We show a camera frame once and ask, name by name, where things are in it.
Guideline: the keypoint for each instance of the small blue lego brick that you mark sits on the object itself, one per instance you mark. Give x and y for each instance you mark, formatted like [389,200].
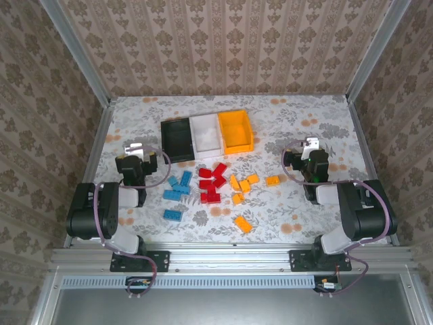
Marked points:
[173,181]

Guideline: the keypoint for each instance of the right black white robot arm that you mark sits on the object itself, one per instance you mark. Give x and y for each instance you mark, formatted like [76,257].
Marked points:
[368,216]

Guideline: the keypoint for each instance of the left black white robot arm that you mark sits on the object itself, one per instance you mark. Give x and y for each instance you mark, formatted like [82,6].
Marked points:
[84,210]

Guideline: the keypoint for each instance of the black plastic container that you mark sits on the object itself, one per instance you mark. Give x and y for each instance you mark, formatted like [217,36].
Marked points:
[177,140]

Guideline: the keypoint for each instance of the floral table cover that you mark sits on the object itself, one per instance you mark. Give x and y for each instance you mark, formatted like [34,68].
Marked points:
[270,210]

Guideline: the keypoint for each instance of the orange plastic container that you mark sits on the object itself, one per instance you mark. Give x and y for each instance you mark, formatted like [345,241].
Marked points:
[236,149]

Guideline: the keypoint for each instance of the white plastic container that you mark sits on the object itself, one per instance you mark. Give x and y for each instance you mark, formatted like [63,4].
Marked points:
[206,135]

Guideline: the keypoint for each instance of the long red lego brick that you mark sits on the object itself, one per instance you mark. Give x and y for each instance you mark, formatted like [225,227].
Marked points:
[219,169]

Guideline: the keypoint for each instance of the grey metal panel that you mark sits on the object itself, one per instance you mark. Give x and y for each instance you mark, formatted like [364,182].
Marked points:
[220,308]

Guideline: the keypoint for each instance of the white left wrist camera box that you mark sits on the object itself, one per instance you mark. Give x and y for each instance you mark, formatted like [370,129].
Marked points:
[137,150]

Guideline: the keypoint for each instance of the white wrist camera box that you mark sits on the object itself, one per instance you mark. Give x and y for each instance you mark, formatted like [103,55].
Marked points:
[137,150]
[312,143]

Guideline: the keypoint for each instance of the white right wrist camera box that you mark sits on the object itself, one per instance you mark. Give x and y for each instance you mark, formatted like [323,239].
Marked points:
[312,143]

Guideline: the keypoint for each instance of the aluminium table side rail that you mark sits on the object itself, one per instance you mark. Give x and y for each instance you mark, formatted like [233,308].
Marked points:
[91,169]
[362,135]

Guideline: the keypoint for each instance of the aluminium front rail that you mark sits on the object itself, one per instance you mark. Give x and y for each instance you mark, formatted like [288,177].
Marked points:
[230,259]

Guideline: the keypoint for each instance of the aluminium frame post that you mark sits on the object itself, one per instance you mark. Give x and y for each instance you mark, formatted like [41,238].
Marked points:
[376,50]
[78,50]

